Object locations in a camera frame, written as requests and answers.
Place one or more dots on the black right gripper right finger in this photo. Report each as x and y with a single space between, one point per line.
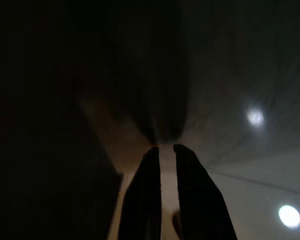
200 200

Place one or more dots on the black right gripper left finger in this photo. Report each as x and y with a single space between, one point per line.
142 200

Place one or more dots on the light wooden table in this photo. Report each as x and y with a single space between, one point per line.
150 75

